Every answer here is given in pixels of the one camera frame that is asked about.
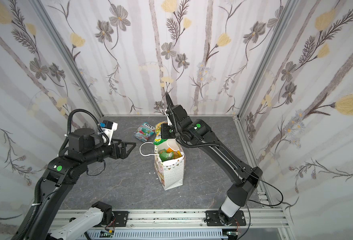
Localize green yellow Fox's candy bag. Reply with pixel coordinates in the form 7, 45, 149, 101
153, 121, 167, 146

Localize teal Fox's candy bag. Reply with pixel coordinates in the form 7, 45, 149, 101
133, 122, 155, 142

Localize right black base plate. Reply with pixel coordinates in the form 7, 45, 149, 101
204, 210, 247, 227

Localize orange snack packet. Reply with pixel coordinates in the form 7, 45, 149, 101
173, 150, 183, 159

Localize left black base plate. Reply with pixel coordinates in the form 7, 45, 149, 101
101, 211, 129, 228

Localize aluminium mounting rail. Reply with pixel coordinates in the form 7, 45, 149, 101
48, 208, 290, 230

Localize patterned white paper bag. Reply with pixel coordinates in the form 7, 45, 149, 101
139, 139, 186, 191

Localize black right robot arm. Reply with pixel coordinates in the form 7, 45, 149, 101
161, 92, 263, 225

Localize white slotted cable duct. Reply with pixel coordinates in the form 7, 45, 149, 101
77, 229, 228, 240

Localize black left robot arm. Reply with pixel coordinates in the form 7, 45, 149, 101
12, 109, 136, 240

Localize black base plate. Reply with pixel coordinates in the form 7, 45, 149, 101
204, 210, 247, 227
101, 211, 129, 228

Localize green corn chips bag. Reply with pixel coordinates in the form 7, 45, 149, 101
158, 148, 175, 162

